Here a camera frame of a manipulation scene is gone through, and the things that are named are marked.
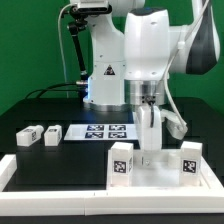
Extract white camera box top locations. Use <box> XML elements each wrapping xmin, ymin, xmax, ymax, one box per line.
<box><xmin>77</xmin><ymin>0</ymin><xmax>109</xmax><ymax>14</ymax></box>

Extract black cables on table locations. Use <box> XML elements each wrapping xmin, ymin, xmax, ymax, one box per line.
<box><xmin>24</xmin><ymin>79</ymin><xmax>89</xmax><ymax>100</ymax></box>

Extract white square table top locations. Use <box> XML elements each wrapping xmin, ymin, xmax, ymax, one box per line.
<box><xmin>107</xmin><ymin>150</ymin><xmax>223</xmax><ymax>190</ymax></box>

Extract white U-shaped border fence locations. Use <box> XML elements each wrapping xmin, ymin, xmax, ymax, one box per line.
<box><xmin>0</xmin><ymin>154</ymin><xmax>224</xmax><ymax>216</ymax></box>

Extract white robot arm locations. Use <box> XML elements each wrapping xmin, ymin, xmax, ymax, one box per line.
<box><xmin>69</xmin><ymin>0</ymin><xmax>220</xmax><ymax>165</ymax></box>

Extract white fiducial marker plate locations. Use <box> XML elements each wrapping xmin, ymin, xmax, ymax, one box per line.
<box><xmin>64</xmin><ymin>124</ymin><xmax>137</xmax><ymax>141</ymax></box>

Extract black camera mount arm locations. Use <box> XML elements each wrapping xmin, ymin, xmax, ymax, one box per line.
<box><xmin>68</xmin><ymin>6</ymin><xmax>88</xmax><ymax>83</ymax></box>

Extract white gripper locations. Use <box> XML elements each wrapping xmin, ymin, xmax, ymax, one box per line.
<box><xmin>133</xmin><ymin>105</ymin><xmax>187</xmax><ymax>167</ymax></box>

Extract white hanging cable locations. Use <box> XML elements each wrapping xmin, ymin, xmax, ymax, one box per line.
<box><xmin>57</xmin><ymin>4</ymin><xmax>72</xmax><ymax>99</ymax></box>

